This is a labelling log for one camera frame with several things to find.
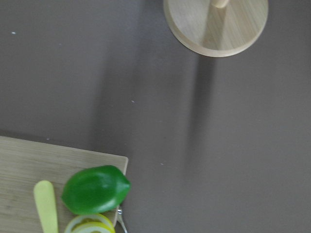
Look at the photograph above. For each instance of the green lime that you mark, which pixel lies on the green lime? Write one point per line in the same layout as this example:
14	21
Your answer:
95	190

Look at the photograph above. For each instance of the wooden mug stand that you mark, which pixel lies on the wooden mug stand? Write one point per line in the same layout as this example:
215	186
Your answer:
216	28

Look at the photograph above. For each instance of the yellow plastic knife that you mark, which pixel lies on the yellow plastic knife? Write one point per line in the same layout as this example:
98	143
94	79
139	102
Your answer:
46	206

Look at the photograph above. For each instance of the upper lemon slice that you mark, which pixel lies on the upper lemon slice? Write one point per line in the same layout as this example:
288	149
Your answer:
94	223

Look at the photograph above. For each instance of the bamboo cutting board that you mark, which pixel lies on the bamboo cutting board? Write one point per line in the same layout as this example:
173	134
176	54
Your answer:
24	163

